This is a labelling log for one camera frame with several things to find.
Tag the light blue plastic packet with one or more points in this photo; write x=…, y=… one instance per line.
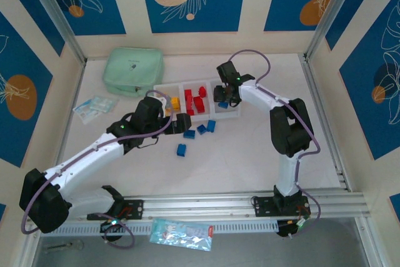
x=181, y=234

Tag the small orange lego brick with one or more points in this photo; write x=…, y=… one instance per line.
x=167, y=111

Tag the aluminium left side rail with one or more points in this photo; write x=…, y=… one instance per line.
x=74, y=98

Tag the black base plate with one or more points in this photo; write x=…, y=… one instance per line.
x=262, y=206
x=136, y=209

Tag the white three-compartment tray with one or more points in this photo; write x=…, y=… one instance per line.
x=175, y=90

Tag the red lego brick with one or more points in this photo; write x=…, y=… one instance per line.
x=200, y=106
x=190, y=111
x=187, y=94
x=203, y=91
x=188, y=103

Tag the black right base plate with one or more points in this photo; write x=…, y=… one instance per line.
x=262, y=206

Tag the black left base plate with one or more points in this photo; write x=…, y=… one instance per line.
x=136, y=209

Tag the yellow lego brick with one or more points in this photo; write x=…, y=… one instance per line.
x=175, y=101
x=176, y=107

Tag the black left controller board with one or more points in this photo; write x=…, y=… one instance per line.
x=104, y=228

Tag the metal key tool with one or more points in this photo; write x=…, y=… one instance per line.
x=64, y=245

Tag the aluminium rail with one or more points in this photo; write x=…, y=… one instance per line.
x=200, y=206
x=316, y=92
x=74, y=98

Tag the aluminium frame post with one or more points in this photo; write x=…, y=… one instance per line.
x=329, y=10
x=55, y=10

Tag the mint green zip pouch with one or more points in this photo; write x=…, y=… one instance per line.
x=131, y=67

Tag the black right controller board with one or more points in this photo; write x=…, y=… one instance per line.
x=286, y=229

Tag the aluminium front rail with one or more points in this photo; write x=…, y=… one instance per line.
x=200, y=206

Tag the white blue sachet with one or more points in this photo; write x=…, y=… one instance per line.
x=104, y=104
x=85, y=112

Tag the blue lego brick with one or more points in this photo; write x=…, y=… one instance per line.
x=201, y=129
x=223, y=104
x=181, y=149
x=211, y=125
x=189, y=134

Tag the aluminium left frame post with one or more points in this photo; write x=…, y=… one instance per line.
x=55, y=10

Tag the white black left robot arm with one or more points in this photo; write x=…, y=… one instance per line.
x=90, y=157

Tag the aluminium right frame post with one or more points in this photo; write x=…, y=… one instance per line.
x=329, y=10

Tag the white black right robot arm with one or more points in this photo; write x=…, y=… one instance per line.
x=287, y=173

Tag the aluminium right side rail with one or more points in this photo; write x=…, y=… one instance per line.
x=316, y=92

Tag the black controller board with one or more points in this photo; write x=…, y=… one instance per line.
x=104, y=228
x=286, y=229

